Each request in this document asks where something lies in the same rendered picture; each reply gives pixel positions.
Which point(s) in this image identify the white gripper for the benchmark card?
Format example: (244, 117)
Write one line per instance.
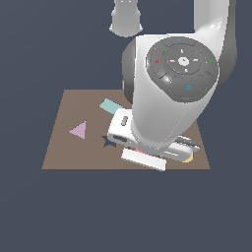
(119, 129)

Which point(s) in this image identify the brown slot board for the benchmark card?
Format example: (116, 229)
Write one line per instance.
(75, 154)

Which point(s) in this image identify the red block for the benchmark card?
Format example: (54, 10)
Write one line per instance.
(141, 152)

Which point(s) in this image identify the yellow round block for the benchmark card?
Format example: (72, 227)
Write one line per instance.
(188, 159)

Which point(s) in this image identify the teal rectangle block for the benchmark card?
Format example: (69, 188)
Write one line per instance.
(110, 106)

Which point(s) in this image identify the pink triangle block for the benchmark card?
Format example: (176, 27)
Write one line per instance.
(80, 131)

